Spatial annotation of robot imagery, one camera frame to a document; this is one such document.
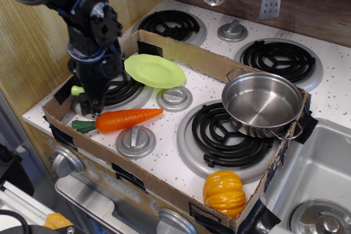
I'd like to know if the cardboard fence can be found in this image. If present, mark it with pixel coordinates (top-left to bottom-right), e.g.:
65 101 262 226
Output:
42 28 319 234

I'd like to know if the silver oven knob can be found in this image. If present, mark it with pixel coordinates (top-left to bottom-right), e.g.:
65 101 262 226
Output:
52 146 85 178
156 208 197 234

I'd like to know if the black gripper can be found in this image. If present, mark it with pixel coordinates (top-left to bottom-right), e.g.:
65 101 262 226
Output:
67 41 123 116

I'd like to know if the silver knob middle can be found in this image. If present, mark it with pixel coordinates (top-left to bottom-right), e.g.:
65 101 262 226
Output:
157 87 193 112

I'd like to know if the light green plastic plate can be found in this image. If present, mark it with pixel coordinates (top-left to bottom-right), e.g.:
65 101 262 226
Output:
124 54 186 89

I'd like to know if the silver oven knob right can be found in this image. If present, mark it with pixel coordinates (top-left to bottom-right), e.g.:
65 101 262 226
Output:
156 208 197 234

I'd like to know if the front right black burner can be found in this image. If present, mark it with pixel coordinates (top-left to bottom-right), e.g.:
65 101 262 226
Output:
177 100 279 184

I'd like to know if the silver oven door handle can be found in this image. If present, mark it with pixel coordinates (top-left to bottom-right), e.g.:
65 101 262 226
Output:
55 176 141 233

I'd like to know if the black burner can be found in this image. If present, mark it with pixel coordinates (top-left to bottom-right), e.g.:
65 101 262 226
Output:
133 10 207 47
234 38 324 92
71 66 154 121
177 100 279 184

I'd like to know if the orange toy carrot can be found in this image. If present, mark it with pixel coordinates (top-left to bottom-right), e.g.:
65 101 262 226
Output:
71 109 163 134

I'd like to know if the rear left black burner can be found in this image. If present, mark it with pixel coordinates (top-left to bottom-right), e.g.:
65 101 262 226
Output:
133 10 207 47

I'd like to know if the orange object bottom left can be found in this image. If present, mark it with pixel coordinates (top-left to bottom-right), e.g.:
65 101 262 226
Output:
43 213 71 230

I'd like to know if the front left black burner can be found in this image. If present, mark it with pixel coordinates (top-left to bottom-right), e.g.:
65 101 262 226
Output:
71 66 154 121

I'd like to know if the silver sink drain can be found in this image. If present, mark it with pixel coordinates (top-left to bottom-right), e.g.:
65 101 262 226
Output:
288 199 350 233

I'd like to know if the rear right black burner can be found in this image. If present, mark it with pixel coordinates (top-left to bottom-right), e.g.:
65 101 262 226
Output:
234 38 324 92

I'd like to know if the silver oven knob left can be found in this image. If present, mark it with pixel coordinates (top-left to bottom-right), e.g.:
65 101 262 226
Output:
52 146 85 178

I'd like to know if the silver knob front centre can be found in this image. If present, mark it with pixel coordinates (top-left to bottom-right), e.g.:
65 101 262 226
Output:
116 125 156 159

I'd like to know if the hanging metal spatula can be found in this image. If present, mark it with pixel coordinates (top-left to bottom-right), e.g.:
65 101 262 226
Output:
259 0 281 20

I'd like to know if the silver sink basin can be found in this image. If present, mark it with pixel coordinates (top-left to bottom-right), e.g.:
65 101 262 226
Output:
264 119 350 233

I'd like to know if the stainless steel pan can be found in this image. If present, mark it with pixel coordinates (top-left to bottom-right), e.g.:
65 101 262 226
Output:
222 68 304 140

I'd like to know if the light green toy broccoli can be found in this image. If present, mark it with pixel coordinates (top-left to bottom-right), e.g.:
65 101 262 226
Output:
71 85 85 96

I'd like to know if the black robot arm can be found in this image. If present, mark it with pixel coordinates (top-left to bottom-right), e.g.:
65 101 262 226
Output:
15 0 123 115

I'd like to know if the black cable bottom left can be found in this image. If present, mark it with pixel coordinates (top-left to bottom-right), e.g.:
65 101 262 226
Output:
0 209 30 234

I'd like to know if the silver knob rear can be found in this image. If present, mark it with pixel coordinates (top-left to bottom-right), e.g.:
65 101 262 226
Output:
217 20 248 43

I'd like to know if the orange toy pumpkin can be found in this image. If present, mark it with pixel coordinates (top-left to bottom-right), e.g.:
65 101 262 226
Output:
202 170 246 219

